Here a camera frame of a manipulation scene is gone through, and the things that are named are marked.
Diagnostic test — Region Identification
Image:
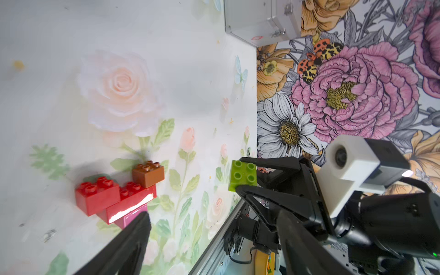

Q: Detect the aluminium front rail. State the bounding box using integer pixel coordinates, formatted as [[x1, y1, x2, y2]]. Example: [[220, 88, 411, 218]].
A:
[[189, 199, 245, 275]]

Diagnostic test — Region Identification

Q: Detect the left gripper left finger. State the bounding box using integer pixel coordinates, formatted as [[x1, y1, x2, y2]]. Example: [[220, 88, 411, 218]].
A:
[[76, 212, 151, 275]]

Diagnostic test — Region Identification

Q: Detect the silver metal case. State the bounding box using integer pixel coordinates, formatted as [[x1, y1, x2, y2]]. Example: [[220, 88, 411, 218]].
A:
[[224, 0, 302, 48]]

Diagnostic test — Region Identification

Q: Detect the long red lego brick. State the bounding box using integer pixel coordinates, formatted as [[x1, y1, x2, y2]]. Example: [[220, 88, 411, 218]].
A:
[[97, 182, 157, 224]]

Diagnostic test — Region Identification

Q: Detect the orange lego brick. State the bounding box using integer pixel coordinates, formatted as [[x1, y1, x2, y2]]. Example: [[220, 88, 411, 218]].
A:
[[132, 160, 165, 188]]

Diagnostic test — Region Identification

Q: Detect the green lego brick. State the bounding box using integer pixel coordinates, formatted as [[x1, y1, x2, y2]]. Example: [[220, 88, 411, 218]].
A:
[[228, 160, 258, 192]]

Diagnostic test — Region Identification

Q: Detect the magenta lego brick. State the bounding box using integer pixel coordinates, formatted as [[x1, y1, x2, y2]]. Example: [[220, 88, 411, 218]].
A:
[[114, 204, 148, 229]]

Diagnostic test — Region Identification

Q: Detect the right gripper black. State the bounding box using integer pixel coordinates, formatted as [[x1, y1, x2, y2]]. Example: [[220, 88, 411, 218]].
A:
[[236, 157, 440, 260]]

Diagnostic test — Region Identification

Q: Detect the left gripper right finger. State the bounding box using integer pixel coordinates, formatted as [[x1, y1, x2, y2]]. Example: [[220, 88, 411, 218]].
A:
[[276, 210, 352, 275]]

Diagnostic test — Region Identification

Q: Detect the small red lego brick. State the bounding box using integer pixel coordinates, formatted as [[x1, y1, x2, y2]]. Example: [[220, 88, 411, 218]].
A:
[[75, 176, 120, 217]]

